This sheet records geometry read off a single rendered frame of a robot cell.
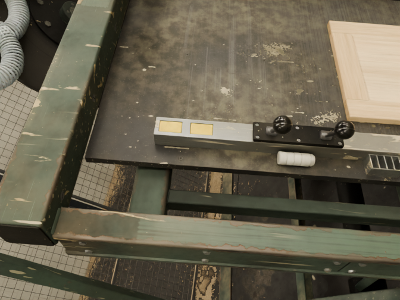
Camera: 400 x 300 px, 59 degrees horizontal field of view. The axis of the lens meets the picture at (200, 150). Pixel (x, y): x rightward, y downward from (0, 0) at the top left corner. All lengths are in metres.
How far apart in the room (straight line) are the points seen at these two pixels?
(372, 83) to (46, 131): 0.80
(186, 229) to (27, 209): 0.28
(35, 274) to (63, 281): 0.09
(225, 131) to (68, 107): 0.34
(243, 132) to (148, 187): 0.25
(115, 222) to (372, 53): 0.84
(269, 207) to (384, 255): 0.24
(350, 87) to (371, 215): 0.33
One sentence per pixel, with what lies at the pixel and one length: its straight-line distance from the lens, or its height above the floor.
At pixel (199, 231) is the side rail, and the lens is 0.67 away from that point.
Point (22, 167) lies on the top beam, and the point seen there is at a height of 1.87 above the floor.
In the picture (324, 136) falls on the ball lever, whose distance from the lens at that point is 0.82.
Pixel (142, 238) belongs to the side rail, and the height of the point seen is 1.66.
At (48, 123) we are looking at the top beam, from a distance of 0.78.
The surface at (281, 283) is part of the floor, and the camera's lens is 2.60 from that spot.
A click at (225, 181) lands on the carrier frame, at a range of 2.00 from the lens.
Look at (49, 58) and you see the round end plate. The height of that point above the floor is 1.87.
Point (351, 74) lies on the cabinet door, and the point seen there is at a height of 1.26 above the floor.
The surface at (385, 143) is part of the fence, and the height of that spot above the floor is 1.25.
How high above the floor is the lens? 1.96
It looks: 30 degrees down
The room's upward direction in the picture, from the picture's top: 63 degrees counter-clockwise
